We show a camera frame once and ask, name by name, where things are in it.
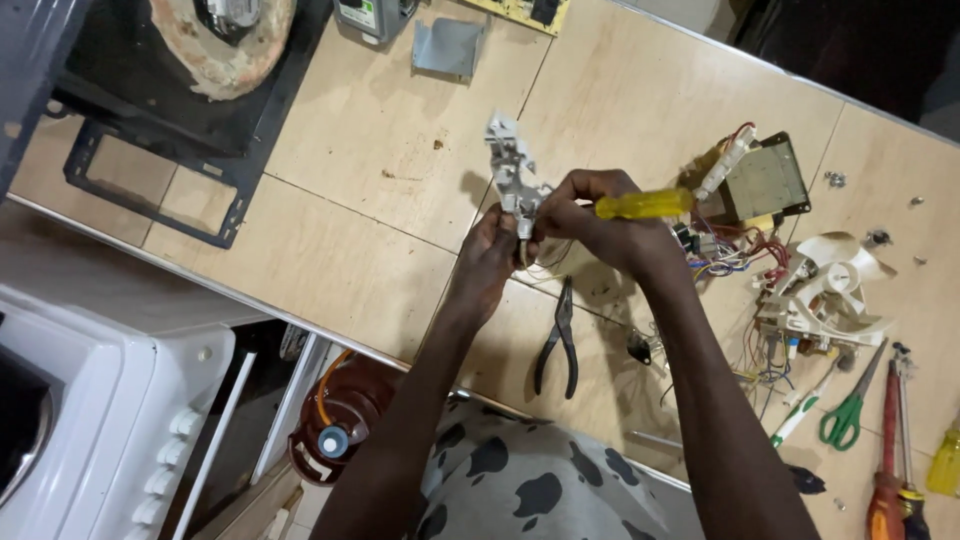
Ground person's left hand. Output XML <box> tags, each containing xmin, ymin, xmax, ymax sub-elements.
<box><xmin>456</xmin><ymin>202</ymin><xmax>543</xmax><ymax>312</ymax></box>

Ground person's right hand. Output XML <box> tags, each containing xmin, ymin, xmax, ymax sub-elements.
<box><xmin>532</xmin><ymin>168</ymin><xmax>685</xmax><ymax>285</ymax></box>

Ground white plastic latch bracket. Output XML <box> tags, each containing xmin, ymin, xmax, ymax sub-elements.
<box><xmin>483</xmin><ymin>111</ymin><xmax>555</xmax><ymax>243</ymax></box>

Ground black pliers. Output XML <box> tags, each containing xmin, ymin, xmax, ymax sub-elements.
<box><xmin>533</xmin><ymin>275</ymin><xmax>580</xmax><ymax>401</ymax></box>

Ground white fuse holder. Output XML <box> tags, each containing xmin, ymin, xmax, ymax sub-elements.
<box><xmin>693</xmin><ymin>124</ymin><xmax>759</xmax><ymax>202</ymax></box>

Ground small black component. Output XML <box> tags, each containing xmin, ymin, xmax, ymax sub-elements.
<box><xmin>627</xmin><ymin>328</ymin><xmax>665</xmax><ymax>367</ymax></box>

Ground metal transformer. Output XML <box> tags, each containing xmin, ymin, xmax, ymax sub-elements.
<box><xmin>718</xmin><ymin>132</ymin><xmax>813</xmax><ymax>226</ymax></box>

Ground yellow circuit board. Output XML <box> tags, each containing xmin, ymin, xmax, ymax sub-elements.
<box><xmin>463</xmin><ymin>0</ymin><xmax>571</xmax><ymax>38</ymax></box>

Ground brown gas cylinder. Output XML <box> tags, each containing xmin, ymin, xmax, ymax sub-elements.
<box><xmin>287</xmin><ymin>352</ymin><xmax>402</xmax><ymax>487</ymax></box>

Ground spotted white shirt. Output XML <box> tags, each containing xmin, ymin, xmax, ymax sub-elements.
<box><xmin>408</xmin><ymin>397</ymin><xmax>706</xmax><ymax>540</ymax></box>

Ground grey magnetron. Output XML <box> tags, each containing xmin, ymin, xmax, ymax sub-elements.
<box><xmin>333</xmin><ymin>0</ymin><xmax>420</xmax><ymax>45</ymax></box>

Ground white fan assembly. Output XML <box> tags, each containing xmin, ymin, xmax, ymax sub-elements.
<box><xmin>753</xmin><ymin>231</ymin><xmax>899</xmax><ymax>357</ymax></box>

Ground white green tester pen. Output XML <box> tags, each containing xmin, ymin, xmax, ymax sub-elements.
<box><xmin>769</xmin><ymin>352</ymin><xmax>856</xmax><ymax>450</ymax></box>

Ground rusty round plate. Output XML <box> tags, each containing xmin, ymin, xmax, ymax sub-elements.
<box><xmin>148</xmin><ymin>0</ymin><xmax>298</xmax><ymax>102</ymax></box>

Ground black plastic scrap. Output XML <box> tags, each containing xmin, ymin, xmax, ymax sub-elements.
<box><xmin>786</xmin><ymin>464</ymin><xmax>828</xmax><ymax>496</ymax></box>

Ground black microwave casing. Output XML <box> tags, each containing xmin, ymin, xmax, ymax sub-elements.
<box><xmin>0</xmin><ymin>0</ymin><xmax>335</xmax><ymax>198</ymax></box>

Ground white cooker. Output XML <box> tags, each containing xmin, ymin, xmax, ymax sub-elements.
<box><xmin>0</xmin><ymin>283</ymin><xmax>258</xmax><ymax>540</ymax></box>

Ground bundle of coloured wires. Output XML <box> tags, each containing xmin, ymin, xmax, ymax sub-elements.
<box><xmin>673</xmin><ymin>210</ymin><xmax>792</xmax><ymax>285</ymax></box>

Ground grey metal bracket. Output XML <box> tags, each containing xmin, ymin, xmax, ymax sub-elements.
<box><xmin>411</xmin><ymin>18</ymin><xmax>486</xmax><ymax>81</ymax></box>

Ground orange gas hose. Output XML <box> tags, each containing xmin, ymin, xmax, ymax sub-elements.
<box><xmin>315</xmin><ymin>348</ymin><xmax>354</xmax><ymax>429</ymax></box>

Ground black microwave door frame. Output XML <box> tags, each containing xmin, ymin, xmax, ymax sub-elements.
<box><xmin>63</xmin><ymin>118</ymin><xmax>252</xmax><ymax>251</ymax></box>

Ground green handled scissors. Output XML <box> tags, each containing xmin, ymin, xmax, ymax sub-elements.
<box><xmin>818</xmin><ymin>336</ymin><xmax>891</xmax><ymax>452</ymax></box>

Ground red handled screwdriver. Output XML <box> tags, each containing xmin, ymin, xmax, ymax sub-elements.
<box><xmin>865</xmin><ymin>358</ymin><xmax>906</xmax><ymax>540</ymax></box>

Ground black yellow handled screwdriver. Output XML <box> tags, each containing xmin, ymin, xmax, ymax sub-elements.
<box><xmin>891</xmin><ymin>342</ymin><xmax>933</xmax><ymax>540</ymax></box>

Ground yellow tool handle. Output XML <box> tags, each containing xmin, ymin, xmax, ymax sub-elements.
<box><xmin>925</xmin><ymin>411</ymin><xmax>960</xmax><ymax>498</ymax></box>

